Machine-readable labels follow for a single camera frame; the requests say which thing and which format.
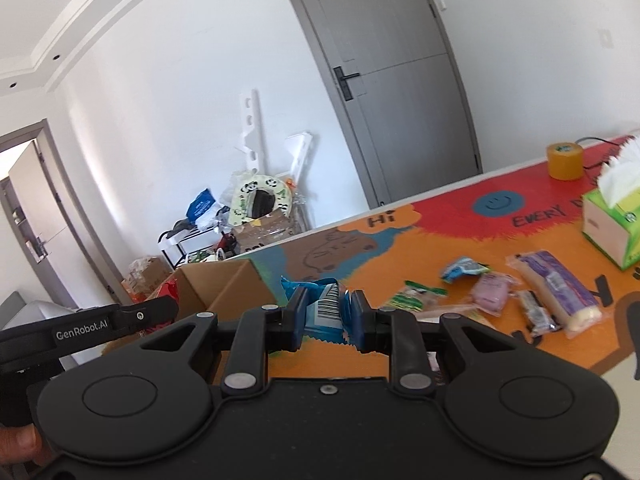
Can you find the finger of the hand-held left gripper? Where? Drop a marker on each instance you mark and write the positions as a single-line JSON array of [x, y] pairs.
[[145, 314]]

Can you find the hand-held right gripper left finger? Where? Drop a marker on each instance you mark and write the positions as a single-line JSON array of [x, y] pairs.
[[296, 317]]

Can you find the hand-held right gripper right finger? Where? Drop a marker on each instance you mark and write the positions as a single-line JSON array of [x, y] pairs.
[[361, 320]]

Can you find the blue snack packet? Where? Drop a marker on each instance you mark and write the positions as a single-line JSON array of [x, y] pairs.
[[326, 311]]

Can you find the blue-green snack packet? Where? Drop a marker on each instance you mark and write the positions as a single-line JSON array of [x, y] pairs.
[[462, 268]]

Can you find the pink snack packet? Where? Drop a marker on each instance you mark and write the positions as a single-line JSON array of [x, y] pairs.
[[492, 293]]

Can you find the person's left hand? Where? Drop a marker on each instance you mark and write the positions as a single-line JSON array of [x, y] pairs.
[[17, 442]]

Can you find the red snack packet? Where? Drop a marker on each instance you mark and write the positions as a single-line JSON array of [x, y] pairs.
[[170, 288]]

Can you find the cardboard box with packets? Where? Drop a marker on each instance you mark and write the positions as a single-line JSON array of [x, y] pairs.
[[147, 272]]

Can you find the green striped snack packet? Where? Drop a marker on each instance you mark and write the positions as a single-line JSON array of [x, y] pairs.
[[411, 300]]

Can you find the black metal rack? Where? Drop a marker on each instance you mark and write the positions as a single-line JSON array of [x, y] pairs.
[[172, 240]]

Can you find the taped cardboard box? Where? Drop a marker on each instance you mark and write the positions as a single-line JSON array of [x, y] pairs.
[[267, 235]]

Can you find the pale clear snack packet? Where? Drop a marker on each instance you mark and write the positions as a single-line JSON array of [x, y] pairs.
[[452, 311]]

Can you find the blue plastic bag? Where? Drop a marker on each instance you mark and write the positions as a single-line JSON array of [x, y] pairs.
[[202, 207]]

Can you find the light wooden door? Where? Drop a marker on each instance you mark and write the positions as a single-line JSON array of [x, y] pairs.
[[37, 200]]

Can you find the short white board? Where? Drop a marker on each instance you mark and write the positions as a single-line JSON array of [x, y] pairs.
[[302, 155]]

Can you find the small dark snack packet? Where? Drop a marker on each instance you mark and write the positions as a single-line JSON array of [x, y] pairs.
[[537, 313]]

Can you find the tall white board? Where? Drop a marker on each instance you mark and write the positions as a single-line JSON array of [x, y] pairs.
[[252, 130]]

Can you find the long purple snack packet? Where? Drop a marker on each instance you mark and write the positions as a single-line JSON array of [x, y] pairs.
[[555, 290]]

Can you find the grey door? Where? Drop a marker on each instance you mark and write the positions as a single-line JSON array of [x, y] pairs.
[[400, 85]]

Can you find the brown tape roll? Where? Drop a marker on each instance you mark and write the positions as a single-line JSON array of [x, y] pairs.
[[565, 160]]

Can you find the green tissue box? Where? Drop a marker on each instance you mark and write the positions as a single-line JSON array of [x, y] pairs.
[[612, 225]]

